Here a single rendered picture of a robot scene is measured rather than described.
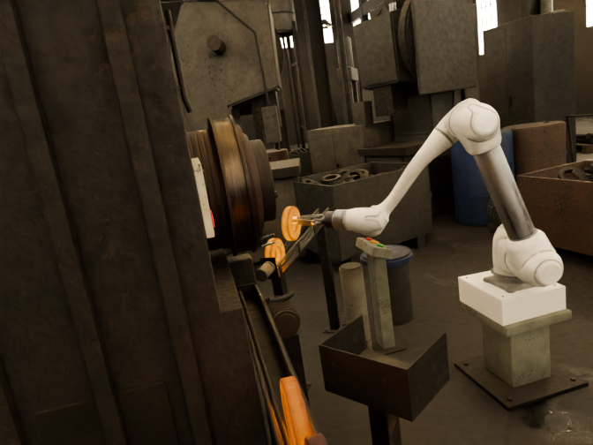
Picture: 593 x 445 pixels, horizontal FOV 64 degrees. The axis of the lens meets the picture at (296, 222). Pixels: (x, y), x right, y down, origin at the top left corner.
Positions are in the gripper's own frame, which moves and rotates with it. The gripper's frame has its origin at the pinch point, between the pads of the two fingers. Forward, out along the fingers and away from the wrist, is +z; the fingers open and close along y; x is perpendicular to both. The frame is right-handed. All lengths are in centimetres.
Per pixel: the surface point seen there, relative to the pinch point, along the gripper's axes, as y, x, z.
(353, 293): 29, -47, -18
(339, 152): 366, -13, 87
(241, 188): -68, 28, -15
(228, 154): -66, 38, -11
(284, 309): -22.0, -33.2, -2.1
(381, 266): 44, -37, -30
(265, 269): -15.4, -18.3, 8.2
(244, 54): 192, 95, 111
